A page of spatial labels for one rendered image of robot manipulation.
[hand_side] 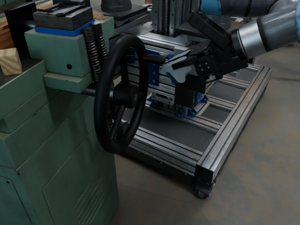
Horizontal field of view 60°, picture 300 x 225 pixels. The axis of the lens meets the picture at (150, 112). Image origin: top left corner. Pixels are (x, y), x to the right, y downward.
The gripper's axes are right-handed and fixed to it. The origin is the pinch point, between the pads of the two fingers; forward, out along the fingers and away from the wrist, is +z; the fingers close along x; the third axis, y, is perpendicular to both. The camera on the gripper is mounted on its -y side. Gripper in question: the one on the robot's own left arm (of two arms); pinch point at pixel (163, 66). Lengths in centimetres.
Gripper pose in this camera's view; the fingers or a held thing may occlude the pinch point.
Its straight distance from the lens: 69.3
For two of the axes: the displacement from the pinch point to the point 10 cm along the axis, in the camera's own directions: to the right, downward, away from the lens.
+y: 4.9, 7.9, 3.8
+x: 3.2, -5.6, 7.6
